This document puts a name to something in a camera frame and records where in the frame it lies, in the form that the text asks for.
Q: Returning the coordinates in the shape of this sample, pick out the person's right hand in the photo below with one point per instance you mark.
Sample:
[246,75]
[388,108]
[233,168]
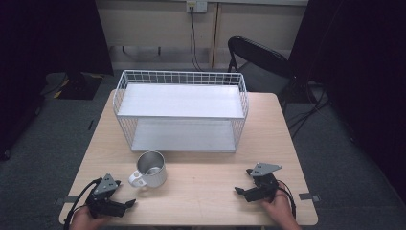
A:
[281,211]

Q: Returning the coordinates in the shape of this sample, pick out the black stand base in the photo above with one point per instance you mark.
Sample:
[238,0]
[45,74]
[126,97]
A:
[79,84]

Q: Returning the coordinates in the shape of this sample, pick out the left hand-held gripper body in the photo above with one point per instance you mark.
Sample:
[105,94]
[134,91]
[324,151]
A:
[103,207]

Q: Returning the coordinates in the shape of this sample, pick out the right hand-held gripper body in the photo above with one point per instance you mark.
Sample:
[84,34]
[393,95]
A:
[265,188]

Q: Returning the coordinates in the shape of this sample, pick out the white wall socket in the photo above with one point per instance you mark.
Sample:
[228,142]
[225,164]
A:
[196,5]

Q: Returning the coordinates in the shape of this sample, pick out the black folding chair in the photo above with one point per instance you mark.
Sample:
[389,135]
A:
[255,52]

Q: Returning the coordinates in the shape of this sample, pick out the grey tape strip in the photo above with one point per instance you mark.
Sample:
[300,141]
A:
[65,200]
[309,196]

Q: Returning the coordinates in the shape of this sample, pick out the person's left hand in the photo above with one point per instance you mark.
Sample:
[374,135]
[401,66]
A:
[83,221]

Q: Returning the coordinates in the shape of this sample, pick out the black curtain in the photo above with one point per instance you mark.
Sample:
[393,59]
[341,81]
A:
[48,35]
[357,64]

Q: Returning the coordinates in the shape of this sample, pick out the white metal cup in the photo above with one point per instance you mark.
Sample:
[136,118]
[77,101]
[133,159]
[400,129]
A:
[156,177]

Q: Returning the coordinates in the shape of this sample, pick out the small black floor marker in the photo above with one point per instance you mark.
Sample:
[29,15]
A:
[91,124]

